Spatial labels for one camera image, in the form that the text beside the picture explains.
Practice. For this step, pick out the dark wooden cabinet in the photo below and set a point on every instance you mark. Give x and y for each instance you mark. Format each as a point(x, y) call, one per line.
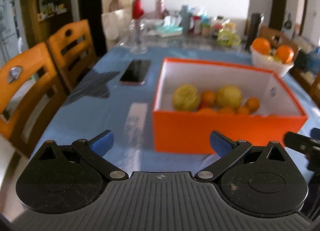
point(42, 18)

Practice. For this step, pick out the yellow fruit in box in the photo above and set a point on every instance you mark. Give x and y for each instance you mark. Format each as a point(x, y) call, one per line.
point(229, 96)
point(186, 98)

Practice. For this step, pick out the pink thermos bottle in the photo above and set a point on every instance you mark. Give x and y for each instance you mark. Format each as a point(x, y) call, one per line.
point(160, 8)

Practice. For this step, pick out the black smartphone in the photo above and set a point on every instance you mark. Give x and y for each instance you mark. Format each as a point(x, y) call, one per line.
point(135, 73)

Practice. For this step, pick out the clear glass mug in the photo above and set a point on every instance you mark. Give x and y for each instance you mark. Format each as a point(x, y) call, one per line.
point(138, 37)

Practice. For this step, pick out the black thermos bottle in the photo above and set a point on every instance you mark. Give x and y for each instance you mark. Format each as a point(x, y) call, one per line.
point(254, 27)

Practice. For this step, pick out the orange in basket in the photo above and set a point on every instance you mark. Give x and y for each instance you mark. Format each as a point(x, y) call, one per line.
point(262, 45)
point(285, 54)

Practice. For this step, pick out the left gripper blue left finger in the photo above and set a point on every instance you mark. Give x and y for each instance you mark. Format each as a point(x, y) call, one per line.
point(92, 152)

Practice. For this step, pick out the orange in basket right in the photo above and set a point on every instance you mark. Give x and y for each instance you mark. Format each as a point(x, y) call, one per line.
point(285, 54)

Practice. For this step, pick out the green panda mug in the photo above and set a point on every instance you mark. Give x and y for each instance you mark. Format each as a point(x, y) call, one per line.
point(228, 38)

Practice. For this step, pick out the tissue box teal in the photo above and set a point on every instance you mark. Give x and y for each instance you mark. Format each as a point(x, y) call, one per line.
point(169, 31)

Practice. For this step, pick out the white fruit basket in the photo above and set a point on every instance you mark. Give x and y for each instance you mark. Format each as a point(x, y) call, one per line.
point(269, 63)

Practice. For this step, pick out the wooden chair far right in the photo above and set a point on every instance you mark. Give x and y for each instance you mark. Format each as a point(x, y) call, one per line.
point(277, 39)

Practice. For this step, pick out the orange in basket left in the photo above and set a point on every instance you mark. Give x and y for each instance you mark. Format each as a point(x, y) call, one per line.
point(262, 45)

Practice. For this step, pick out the orange cardboard box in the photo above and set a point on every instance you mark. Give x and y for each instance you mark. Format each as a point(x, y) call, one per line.
point(188, 132)

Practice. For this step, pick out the blue tablecloth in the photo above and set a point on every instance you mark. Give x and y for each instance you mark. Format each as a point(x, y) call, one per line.
point(100, 102)

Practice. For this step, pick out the dark lidded bottle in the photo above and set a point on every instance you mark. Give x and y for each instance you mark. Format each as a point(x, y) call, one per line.
point(217, 25)

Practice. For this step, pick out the small orange in box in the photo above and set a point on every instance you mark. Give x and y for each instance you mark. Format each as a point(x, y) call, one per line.
point(253, 104)
point(208, 98)

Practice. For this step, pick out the red folded umbrella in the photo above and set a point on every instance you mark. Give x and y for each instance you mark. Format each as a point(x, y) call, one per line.
point(137, 10)

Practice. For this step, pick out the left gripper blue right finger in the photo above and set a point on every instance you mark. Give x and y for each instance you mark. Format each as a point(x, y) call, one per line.
point(229, 151)

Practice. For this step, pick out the wooden chair left near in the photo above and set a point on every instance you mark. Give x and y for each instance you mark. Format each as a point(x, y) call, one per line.
point(14, 74)

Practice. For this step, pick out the paper shopping bag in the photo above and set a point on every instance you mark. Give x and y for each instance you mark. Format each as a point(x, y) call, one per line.
point(116, 18)

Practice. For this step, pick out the red label jar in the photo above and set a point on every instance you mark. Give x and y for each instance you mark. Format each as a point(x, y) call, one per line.
point(195, 25)

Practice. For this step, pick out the grey tall bottle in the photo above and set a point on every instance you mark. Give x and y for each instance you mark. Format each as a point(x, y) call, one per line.
point(185, 19)

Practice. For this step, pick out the small orange in box right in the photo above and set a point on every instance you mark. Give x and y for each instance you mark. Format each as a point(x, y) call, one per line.
point(253, 104)

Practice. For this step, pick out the wooden chair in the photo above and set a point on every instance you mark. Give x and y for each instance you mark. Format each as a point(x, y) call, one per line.
point(277, 39)
point(14, 74)
point(72, 51)

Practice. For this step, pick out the wooden chair left far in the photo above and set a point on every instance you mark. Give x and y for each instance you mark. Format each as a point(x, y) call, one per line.
point(72, 51)

